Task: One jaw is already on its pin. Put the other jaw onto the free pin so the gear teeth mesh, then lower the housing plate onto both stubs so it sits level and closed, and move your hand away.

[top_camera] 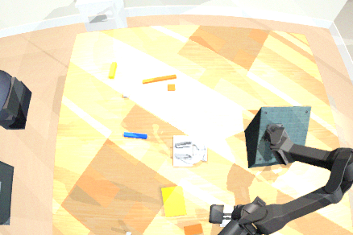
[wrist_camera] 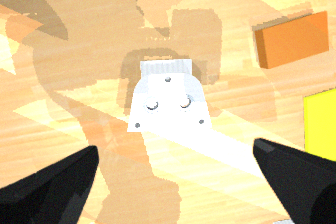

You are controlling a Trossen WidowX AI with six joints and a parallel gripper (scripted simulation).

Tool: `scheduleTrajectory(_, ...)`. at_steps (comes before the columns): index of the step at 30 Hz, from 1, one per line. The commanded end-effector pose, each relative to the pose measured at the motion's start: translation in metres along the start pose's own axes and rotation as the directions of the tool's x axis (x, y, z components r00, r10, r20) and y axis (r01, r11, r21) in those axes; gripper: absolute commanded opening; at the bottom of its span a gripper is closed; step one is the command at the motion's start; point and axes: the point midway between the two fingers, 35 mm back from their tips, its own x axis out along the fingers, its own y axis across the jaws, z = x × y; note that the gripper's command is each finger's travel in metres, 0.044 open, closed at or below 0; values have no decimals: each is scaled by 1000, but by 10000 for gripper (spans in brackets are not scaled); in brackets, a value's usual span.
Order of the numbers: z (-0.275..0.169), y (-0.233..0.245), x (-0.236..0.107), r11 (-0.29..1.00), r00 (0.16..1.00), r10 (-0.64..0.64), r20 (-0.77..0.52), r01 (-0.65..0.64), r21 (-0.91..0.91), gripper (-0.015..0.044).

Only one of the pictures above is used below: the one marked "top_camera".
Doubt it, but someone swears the orange flat bar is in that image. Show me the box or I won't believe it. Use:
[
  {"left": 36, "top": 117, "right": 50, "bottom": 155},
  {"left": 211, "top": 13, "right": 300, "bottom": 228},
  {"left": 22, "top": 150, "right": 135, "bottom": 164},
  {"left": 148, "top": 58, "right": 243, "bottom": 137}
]
[{"left": 143, "top": 74, "right": 177, "bottom": 84}]

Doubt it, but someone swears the orange rectangular block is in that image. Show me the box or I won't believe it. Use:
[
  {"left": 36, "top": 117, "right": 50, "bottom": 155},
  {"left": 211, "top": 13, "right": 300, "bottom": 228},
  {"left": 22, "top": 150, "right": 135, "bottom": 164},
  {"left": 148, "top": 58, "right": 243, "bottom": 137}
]
[{"left": 184, "top": 224, "right": 203, "bottom": 235}]

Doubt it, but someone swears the blue rectangular bar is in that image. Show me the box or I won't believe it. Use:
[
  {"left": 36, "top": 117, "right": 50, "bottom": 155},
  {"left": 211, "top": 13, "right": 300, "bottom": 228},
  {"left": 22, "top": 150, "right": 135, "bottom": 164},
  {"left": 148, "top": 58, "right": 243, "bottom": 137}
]
[{"left": 123, "top": 131, "right": 147, "bottom": 139}]

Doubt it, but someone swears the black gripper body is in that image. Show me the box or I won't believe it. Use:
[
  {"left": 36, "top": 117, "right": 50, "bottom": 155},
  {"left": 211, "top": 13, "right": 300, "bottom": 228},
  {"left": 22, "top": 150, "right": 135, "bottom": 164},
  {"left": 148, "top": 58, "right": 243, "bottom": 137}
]
[{"left": 209, "top": 204, "right": 244, "bottom": 224}]

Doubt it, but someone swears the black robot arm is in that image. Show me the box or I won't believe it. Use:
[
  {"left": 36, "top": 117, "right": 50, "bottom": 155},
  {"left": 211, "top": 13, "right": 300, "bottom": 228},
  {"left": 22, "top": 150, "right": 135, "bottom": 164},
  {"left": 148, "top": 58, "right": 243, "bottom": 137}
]
[{"left": 218, "top": 124, "right": 353, "bottom": 235}]

